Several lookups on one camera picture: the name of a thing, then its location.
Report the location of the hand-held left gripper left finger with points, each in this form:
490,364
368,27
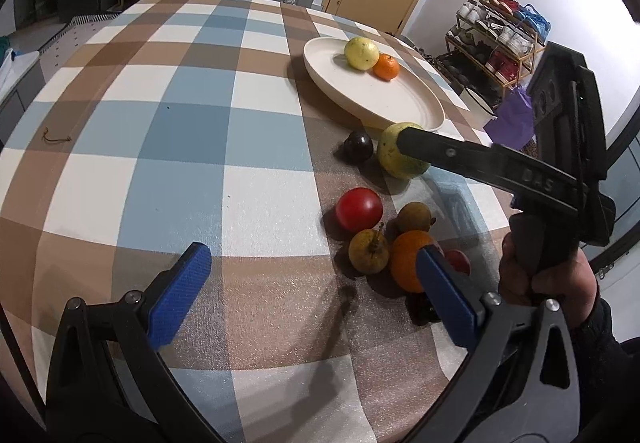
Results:
182,293

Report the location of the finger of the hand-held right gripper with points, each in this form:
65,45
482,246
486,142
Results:
450,153

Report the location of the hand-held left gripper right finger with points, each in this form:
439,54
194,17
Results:
445,293

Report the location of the dark purple plum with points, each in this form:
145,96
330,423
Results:
358,146
424,313

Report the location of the small red fruit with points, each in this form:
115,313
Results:
459,262

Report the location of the large orange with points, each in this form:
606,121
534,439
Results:
407,263

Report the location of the green guava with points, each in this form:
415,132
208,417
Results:
395,163

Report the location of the yellow-brown pear with stem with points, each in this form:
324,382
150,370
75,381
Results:
367,253

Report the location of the cream oval plate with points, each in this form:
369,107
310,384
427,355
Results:
370,93

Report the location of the large red tomato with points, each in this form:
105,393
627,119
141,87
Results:
359,208

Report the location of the person's right forearm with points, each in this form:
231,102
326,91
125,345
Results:
610,363

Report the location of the person's right hand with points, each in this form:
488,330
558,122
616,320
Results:
550,285

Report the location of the brown doormat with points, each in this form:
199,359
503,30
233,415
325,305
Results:
529,148

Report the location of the purple plastic bag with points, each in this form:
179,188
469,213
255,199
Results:
512,120

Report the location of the brown round fruit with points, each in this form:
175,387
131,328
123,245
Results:
414,217

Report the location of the shoe rack with shoes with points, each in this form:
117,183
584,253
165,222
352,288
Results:
510,38

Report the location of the small orange mandarin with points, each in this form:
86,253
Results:
386,67

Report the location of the blue bag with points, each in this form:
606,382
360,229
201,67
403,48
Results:
535,20

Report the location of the yellow round fruit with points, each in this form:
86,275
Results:
361,52

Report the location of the brown rubber band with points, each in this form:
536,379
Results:
56,138

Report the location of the grey low cabinet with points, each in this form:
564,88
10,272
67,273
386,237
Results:
15,83

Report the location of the striped rug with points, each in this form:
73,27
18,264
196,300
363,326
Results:
92,19

